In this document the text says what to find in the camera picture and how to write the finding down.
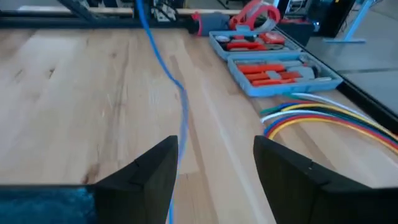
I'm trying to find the multicoloured wire harness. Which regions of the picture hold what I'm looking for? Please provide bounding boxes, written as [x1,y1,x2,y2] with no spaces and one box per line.
[260,109,398,155]
[260,92,398,142]

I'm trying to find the red and grey utility knife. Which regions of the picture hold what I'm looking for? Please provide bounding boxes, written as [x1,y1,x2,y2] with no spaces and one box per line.
[245,70,302,82]

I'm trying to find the red tape measure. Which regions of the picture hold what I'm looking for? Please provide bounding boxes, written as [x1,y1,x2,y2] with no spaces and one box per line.
[259,32,285,45]

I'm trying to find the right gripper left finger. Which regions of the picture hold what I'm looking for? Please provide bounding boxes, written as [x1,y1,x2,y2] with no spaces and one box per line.
[0,135,180,224]

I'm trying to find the dark bin with red trim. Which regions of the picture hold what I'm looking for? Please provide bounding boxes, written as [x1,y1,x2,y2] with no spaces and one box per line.
[275,17,315,47]

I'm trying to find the red-handled screwdriver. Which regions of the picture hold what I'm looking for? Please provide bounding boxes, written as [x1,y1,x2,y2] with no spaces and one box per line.
[251,77,332,87]
[238,63,287,75]

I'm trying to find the red-handled pliers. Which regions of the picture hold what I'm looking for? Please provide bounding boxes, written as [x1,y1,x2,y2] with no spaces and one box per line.
[226,41,268,52]

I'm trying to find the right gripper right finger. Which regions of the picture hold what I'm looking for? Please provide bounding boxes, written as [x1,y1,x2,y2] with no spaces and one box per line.
[253,136,398,224]

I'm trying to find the grey open tool case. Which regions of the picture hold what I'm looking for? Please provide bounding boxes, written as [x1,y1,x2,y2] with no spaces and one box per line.
[208,29,344,98]

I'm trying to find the black metal table frame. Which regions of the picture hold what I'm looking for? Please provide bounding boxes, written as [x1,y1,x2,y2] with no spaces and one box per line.
[0,0,398,134]

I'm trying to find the blue cord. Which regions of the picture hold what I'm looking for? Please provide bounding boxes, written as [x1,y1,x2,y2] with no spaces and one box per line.
[135,0,190,224]

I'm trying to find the grey pouch with red rim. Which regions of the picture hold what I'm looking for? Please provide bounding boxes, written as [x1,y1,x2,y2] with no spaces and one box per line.
[188,11,231,37]

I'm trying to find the light blue table stand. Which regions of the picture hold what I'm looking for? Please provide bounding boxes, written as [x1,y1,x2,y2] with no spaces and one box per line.
[323,0,377,44]

